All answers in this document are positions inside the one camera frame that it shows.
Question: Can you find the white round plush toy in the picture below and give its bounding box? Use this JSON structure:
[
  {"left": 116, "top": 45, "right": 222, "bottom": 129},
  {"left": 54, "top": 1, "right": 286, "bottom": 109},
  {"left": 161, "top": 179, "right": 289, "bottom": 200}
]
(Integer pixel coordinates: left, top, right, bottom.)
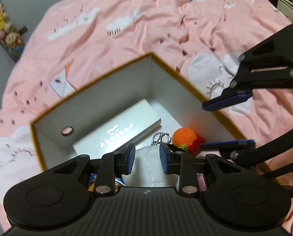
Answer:
[{"left": 122, "top": 146, "right": 178, "bottom": 188}]

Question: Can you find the open cardboard box white inside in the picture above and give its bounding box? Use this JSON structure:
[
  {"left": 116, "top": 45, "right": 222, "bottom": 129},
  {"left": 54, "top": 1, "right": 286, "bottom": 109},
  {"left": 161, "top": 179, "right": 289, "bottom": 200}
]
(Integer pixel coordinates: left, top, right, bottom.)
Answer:
[{"left": 29, "top": 52, "right": 293, "bottom": 192}]

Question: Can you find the orange crochet fruit keychain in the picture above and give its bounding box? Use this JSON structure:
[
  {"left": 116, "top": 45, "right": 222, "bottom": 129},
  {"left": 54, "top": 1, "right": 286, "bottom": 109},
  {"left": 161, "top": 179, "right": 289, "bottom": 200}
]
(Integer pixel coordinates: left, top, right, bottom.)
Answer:
[{"left": 151, "top": 127, "right": 205, "bottom": 156}]

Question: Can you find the white glasses box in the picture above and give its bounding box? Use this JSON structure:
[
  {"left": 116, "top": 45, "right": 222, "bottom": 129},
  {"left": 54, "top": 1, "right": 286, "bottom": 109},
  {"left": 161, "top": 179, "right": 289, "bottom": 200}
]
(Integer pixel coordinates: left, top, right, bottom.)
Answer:
[{"left": 73, "top": 99, "right": 161, "bottom": 159}]

